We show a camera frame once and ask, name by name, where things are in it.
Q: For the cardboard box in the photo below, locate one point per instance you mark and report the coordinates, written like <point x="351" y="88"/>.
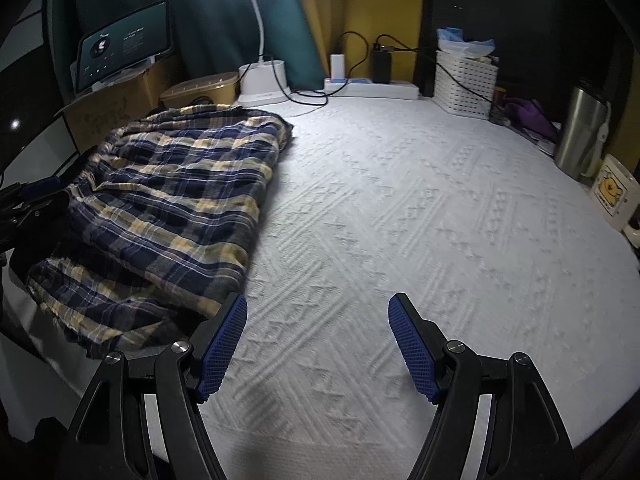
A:
<point x="92" y="117"/>

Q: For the blue tissue pack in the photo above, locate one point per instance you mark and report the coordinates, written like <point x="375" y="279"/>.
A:
<point x="451" y="41"/>

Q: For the black power adapter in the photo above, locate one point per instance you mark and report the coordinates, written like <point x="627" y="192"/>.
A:
<point x="381" y="64"/>

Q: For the white perforated basket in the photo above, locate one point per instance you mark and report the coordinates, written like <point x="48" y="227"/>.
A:
<point x="464" y="87"/>

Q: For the white cartoon mug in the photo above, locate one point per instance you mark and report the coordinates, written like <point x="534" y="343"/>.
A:
<point x="615" y="192"/>

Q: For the white power strip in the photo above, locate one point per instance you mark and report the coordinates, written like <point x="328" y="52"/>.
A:
<point x="364" y="88"/>

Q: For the yellow curtain left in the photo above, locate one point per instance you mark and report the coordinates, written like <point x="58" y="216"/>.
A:
<point x="351" y="24"/>

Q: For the tan plastic lidded box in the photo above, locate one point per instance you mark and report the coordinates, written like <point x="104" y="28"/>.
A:
<point x="219" y="89"/>

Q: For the teal curtain left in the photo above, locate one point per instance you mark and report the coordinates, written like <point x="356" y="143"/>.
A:
<point x="208" y="36"/>

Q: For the stainless steel tumbler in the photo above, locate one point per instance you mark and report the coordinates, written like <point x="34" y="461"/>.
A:
<point x="583" y="134"/>

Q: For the white textured tablecloth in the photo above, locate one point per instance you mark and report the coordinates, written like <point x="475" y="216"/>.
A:
<point x="486" y="236"/>

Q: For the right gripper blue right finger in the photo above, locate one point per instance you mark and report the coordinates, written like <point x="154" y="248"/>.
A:
<point x="525" y="438"/>

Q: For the tablet with lit screen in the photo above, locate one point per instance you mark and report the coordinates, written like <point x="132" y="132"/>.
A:
<point x="122" y="44"/>

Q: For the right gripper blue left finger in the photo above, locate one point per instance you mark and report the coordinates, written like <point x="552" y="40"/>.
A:
<point x="110" y="426"/>

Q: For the purple cloth item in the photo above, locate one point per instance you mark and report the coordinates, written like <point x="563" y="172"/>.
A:
<point x="527" y="115"/>

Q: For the white charger plug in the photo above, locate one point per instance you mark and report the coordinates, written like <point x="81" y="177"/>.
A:
<point x="337" y="67"/>

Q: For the blue plaid pants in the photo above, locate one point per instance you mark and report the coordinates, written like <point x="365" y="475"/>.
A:
<point x="159" y="226"/>

